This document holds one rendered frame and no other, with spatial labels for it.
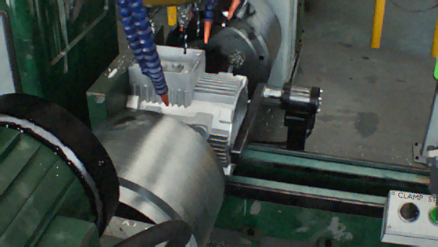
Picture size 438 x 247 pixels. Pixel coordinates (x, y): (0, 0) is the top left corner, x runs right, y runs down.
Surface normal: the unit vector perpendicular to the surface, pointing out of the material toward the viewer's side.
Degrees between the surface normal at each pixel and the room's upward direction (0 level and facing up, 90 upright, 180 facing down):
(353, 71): 0
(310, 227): 90
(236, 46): 90
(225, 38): 90
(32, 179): 41
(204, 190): 66
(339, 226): 90
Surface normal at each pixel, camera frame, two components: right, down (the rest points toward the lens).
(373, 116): 0.00, -0.83
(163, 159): 0.46, -0.66
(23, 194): 0.63, -0.54
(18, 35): -0.25, 0.54
